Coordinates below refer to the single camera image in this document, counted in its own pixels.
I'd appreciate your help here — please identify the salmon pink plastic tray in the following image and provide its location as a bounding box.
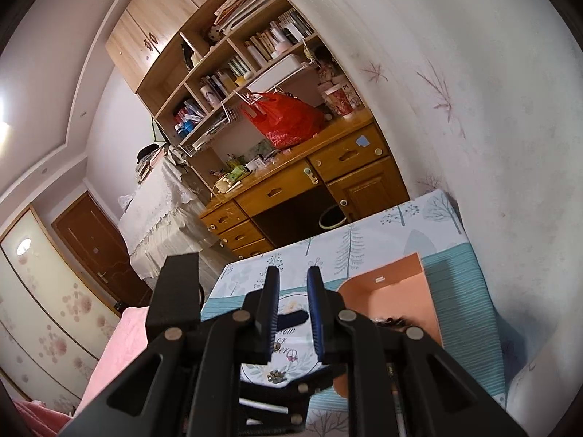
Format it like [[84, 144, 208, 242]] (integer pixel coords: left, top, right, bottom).
[[337, 252, 445, 397]]

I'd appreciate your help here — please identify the wooden wall cabinet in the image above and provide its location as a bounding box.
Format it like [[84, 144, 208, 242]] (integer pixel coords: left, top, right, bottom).
[[105, 0, 256, 94]]

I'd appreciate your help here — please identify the row of colourful small boxes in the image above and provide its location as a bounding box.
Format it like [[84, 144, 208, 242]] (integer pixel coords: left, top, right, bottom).
[[172, 98, 206, 139]]

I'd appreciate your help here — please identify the brown wooden door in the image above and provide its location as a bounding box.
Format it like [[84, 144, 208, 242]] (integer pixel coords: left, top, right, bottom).
[[51, 191, 153, 310]]

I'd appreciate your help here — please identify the red plastic bag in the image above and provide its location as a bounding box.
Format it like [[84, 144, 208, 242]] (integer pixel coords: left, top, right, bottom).
[[240, 92, 326, 150]]

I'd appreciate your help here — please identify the floral wardrobe sliding door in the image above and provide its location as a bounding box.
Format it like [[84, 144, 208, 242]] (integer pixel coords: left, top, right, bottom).
[[0, 207, 121, 415]]

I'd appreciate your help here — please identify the tree print tablecloth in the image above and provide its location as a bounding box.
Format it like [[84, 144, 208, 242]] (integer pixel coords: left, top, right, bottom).
[[200, 190, 508, 437]]

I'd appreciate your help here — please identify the small doll figure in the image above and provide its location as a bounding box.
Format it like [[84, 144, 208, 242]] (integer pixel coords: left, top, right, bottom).
[[314, 48, 340, 85]]

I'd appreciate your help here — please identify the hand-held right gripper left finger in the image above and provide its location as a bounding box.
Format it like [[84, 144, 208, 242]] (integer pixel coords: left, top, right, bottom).
[[59, 266, 280, 437]]

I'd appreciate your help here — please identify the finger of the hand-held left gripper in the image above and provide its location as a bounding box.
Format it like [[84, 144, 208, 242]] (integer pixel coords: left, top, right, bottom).
[[277, 308, 311, 330], [234, 364, 338, 437]]

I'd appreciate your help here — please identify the round wastebasket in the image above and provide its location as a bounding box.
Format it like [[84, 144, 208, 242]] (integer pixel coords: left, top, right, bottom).
[[318, 205, 348, 229]]

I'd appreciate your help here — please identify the wooden desk with drawers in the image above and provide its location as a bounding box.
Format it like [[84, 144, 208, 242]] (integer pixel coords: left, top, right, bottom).
[[199, 108, 411, 260]]

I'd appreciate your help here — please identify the black hat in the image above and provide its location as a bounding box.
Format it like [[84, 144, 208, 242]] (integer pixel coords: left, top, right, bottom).
[[136, 143, 168, 164]]

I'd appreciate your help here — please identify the stack of books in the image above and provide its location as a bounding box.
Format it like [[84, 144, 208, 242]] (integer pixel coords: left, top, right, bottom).
[[135, 152, 167, 183]]

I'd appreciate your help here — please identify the row of bottles and books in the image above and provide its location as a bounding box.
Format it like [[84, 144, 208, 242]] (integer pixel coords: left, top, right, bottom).
[[199, 55, 253, 105]]

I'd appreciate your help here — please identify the lace cloth covered piano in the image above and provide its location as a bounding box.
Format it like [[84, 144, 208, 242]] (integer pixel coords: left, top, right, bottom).
[[118, 148, 219, 280]]

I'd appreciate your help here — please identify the red patterned cup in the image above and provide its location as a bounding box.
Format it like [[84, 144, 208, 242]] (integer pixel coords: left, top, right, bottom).
[[321, 83, 356, 117]]

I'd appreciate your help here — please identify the pile of large flat books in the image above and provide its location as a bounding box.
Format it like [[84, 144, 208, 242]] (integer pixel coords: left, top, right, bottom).
[[213, 0, 278, 32]]

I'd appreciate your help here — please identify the white wire rack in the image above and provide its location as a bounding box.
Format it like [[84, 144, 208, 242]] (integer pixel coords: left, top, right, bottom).
[[179, 100, 247, 158]]

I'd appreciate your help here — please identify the wooden bookshelf hutch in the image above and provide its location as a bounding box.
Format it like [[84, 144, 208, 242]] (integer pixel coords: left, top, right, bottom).
[[136, 0, 329, 192]]

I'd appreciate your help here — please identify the pink quilt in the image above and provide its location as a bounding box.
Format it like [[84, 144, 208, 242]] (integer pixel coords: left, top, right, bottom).
[[13, 305, 156, 437]]

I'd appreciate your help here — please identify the white storage box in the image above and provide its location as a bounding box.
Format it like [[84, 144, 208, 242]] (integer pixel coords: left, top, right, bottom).
[[246, 53, 315, 96]]

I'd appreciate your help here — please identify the row of upright books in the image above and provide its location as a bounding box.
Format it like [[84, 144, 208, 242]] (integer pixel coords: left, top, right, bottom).
[[243, 9, 315, 62]]

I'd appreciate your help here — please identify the jewellery pile in tray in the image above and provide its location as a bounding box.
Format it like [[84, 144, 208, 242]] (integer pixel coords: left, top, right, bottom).
[[372, 315, 413, 328]]

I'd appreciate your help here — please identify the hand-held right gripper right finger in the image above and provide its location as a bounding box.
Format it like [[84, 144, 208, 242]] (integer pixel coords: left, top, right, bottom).
[[306, 265, 529, 437]]

